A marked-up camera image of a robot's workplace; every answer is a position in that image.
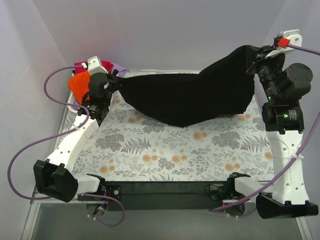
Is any black t shirt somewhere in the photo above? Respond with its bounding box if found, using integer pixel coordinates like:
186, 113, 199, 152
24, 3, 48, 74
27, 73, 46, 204
119, 45, 257, 127

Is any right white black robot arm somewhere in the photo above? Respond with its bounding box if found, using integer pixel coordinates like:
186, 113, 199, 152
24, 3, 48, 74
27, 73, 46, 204
226, 45, 319, 219

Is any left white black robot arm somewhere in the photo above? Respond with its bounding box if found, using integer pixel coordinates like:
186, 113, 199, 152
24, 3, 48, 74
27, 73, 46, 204
33, 70, 118, 203

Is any lavender t shirt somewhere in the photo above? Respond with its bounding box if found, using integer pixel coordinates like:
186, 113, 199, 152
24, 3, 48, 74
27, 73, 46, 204
111, 63, 128, 77

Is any orange t shirt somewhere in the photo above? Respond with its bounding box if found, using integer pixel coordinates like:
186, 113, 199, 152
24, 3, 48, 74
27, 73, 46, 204
68, 71, 91, 105

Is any magenta t shirt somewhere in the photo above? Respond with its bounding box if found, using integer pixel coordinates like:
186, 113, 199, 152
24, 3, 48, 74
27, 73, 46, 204
74, 60, 114, 74

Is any white plastic laundry basket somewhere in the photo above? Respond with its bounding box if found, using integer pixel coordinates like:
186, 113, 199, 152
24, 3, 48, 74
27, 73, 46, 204
67, 91, 80, 114

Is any floral patterned table mat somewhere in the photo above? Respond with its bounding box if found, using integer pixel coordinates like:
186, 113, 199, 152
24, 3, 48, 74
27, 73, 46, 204
72, 92, 274, 182

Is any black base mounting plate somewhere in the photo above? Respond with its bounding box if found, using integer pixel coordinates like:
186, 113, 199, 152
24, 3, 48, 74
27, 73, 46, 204
77, 181, 258, 212

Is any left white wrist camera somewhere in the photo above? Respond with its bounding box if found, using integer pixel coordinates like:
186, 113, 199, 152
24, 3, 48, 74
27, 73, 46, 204
74, 56, 109, 75

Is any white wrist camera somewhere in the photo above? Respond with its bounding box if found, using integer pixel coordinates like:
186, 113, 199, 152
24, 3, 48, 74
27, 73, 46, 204
74, 56, 109, 75
265, 29, 303, 59

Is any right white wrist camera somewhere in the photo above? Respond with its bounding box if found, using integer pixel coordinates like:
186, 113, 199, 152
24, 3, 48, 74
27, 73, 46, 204
265, 29, 303, 59

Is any aluminium frame rail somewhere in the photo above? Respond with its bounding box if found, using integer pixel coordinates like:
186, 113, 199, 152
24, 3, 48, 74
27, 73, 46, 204
29, 182, 301, 205

